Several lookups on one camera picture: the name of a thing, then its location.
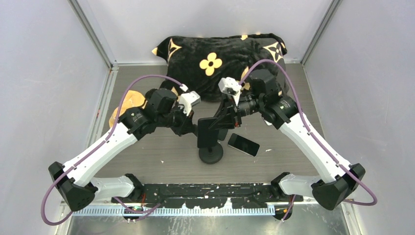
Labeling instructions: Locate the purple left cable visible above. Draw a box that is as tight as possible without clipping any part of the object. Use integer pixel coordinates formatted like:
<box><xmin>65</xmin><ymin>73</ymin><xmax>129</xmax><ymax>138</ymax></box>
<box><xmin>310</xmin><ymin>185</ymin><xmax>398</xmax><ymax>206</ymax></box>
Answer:
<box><xmin>41</xmin><ymin>74</ymin><xmax>189</xmax><ymax>226</ymax></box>

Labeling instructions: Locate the black flower-pattern pillow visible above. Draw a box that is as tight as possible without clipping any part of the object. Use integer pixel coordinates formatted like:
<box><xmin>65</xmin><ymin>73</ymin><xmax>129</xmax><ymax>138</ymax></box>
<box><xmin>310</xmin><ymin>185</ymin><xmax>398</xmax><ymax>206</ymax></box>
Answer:
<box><xmin>152</xmin><ymin>33</ymin><xmax>288</xmax><ymax>102</ymax></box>

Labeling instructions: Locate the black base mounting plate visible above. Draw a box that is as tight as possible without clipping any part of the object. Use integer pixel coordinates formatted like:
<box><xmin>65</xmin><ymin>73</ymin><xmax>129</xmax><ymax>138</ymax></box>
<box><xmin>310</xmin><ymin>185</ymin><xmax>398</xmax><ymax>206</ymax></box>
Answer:
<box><xmin>120</xmin><ymin>183</ymin><xmax>291</xmax><ymax>209</ymax></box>

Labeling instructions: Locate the yellow cloth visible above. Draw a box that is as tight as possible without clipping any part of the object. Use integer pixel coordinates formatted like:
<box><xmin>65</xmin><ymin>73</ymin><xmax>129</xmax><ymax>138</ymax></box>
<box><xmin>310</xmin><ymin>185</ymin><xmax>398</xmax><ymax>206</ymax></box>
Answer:
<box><xmin>109</xmin><ymin>90</ymin><xmax>145</xmax><ymax>128</ymax></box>

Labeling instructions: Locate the white-edged smartphone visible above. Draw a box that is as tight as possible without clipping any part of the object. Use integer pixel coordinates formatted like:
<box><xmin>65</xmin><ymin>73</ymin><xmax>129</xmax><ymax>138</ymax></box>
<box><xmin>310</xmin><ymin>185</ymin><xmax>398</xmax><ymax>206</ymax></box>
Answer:
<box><xmin>228</xmin><ymin>133</ymin><xmax>260</xmax><ymax>157</ymax></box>

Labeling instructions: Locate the small black smartphone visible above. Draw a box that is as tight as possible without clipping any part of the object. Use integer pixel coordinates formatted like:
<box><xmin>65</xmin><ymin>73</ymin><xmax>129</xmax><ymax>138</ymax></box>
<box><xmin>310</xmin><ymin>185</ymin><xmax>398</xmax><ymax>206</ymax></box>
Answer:
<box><xmin>217</xmin><ymin>129</ymin><xmax>228</xmax><ymax>141</ymax></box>

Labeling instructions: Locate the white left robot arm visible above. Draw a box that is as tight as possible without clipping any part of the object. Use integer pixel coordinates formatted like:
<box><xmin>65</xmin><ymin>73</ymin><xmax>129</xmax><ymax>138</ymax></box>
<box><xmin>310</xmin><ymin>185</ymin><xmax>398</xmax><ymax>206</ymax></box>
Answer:
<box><xmin>48</xmin><ymin>89</ymin><xmax>201</xmax><ymax>212</ymax></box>

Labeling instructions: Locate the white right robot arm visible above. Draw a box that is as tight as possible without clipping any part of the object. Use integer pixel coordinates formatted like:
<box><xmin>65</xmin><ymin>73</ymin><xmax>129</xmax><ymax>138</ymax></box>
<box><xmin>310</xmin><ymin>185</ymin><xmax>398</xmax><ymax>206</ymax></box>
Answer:
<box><xmin>211</xmin><ymin>69</ymin><xmax>366</xmax><ymax>211</ymax></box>

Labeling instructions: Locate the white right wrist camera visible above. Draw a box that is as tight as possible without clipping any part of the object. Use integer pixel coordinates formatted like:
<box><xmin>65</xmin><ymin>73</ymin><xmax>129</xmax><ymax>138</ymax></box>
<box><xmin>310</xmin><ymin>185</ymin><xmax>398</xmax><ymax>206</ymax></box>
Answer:
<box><xmin>218</xmin><ymin>77</ymin><xmax>242</xmax><ymax>105</ymax></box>

